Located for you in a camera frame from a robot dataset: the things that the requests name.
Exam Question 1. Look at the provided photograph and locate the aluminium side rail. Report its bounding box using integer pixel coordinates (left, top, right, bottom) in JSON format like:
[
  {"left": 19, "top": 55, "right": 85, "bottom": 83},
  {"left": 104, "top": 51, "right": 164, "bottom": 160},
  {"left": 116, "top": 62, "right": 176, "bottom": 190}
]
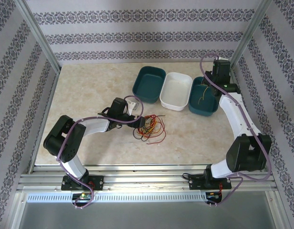
[{"left": 30, "top": 69, "right": 62, "bottom": 172}]

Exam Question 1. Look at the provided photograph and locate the grey metal sheet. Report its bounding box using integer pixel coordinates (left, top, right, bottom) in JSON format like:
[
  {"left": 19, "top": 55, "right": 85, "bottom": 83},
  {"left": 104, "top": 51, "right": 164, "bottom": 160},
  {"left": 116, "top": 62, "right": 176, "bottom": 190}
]
[{"left": 18, "top": 201, "right": 276, "bottom": 229}]

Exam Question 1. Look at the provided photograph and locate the thin red wire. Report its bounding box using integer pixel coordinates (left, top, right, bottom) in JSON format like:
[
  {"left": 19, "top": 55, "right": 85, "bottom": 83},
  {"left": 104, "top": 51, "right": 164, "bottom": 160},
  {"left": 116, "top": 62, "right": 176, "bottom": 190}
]
[
  {"left": 135, "top": 115, "right": 167, "bottom": 146},
  {"left": 139, "top": 115, "right": 163, "bottom": 139}
]

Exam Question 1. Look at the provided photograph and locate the thin black wire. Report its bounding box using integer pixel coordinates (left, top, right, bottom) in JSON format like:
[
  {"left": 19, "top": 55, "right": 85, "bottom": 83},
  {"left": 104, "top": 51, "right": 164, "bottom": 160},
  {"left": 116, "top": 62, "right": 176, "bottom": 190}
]
[{"left": 132, "top": 114, "right": 167, "bottom": 140}]

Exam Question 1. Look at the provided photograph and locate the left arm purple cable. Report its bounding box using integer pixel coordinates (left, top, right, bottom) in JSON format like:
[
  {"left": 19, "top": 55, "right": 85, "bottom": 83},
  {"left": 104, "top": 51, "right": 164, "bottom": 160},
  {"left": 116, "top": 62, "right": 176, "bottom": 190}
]
[{"left": 56, "top": 95, "right": 145, "bottom": 210}]

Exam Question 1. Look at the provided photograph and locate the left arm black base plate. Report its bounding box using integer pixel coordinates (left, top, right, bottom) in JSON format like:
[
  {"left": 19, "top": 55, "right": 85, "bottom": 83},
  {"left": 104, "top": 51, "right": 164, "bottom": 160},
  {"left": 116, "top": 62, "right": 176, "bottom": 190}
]
[{"left": 61, "top": 175, "right": 105, "bottom": 191}]

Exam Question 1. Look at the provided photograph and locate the slotted white cable duct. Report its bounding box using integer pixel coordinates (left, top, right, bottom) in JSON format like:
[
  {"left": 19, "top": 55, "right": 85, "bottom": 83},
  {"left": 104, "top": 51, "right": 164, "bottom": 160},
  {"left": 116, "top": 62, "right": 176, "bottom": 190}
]
[{"left": 26, "top": 192, "right": 209, "bottom": 203}]

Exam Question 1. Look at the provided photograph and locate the teal plastic bin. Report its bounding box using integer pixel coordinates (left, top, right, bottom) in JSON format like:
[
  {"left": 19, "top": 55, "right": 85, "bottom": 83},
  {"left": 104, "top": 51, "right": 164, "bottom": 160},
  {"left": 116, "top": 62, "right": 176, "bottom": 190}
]
[
  {"left": 132, "top": 66, "right": 167, "bottom": 104},
  {"left": 188, "top": 76, "right": 221, "bottom": 117}
]

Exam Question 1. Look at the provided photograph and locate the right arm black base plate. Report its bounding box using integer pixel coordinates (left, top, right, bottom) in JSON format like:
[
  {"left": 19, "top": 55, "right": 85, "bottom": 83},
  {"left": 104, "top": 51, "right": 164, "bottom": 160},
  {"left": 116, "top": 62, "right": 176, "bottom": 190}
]
[{"left": 189, "top": 177, "right": 232, "bottom": 191}]

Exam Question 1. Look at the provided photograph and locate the aluminium mounting rail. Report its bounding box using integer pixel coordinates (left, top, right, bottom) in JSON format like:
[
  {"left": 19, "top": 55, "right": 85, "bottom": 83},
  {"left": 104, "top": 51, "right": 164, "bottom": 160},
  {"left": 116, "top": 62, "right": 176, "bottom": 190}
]
[{"left": 17, "top": 164, "right": 278, "bottom": 191}]

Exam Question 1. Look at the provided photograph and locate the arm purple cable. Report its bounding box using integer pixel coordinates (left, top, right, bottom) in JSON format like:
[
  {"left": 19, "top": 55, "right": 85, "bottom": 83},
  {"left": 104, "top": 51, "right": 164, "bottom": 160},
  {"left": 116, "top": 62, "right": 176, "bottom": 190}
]
[
  {"left": 56, "top": 95, "right": 145, "bottom": 210},
  {"left": 199, "top": 53, "right": 273, "bottom": 208}
]

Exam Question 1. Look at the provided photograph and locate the white plastic bin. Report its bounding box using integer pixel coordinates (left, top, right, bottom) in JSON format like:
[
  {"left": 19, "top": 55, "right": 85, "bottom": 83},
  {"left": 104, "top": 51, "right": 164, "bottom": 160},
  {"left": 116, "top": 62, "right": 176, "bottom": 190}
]
[{"left": 159, "top": 72, "right": 192, "bottom": 111}]

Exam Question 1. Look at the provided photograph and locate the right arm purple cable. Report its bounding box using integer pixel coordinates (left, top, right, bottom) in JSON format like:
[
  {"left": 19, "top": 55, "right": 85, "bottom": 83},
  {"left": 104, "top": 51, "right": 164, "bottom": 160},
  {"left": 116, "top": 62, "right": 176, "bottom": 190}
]
[{"left": 199, "top": 53, "right": 273, "bottom": 208}]

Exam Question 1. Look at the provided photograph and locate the aluminium frame post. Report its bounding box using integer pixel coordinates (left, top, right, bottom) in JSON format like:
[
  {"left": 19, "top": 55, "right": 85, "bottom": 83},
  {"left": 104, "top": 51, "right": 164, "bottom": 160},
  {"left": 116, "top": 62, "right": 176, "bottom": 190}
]
[
  {"left": 229, "top": 0, "right": 268, "bottom": 70},
  {"left": 17, "top": 0, "right": 61, "bottom": 72}
]

